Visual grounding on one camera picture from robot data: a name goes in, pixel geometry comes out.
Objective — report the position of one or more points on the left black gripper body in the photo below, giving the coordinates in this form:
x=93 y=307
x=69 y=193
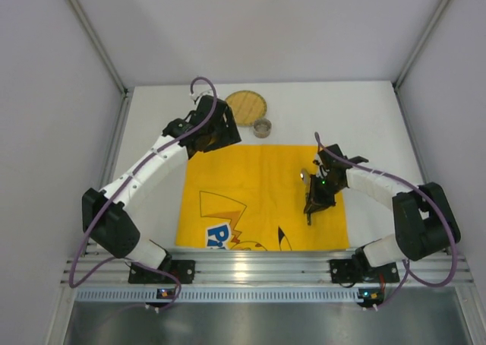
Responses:
x=229 y=124

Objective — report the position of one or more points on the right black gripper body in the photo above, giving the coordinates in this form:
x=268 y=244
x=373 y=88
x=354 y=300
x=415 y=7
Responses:
x=315 y=204

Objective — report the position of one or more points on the spoon with green handle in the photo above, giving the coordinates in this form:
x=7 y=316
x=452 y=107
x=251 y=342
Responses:
x=306 y=179

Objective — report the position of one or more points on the round woven bamboo plate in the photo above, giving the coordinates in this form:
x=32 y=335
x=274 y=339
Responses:
x=247 y=107

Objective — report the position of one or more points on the speckled ceramic cup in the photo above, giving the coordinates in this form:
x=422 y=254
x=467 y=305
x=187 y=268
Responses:
x=262 y=128

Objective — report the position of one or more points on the yellow pikachu cloth placemat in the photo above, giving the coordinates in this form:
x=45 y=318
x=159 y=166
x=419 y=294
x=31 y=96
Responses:
x=251 y=198

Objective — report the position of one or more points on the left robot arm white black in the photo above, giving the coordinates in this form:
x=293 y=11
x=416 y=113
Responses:
x=124 y=216

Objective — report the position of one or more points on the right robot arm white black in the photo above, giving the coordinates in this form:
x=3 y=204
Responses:
x=423 y=222

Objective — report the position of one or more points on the aluminium rail base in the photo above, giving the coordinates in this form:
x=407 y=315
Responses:
x=215 y=267

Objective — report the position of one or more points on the slotted grey cable duct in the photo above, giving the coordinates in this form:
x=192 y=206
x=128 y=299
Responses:
x=199 y=294

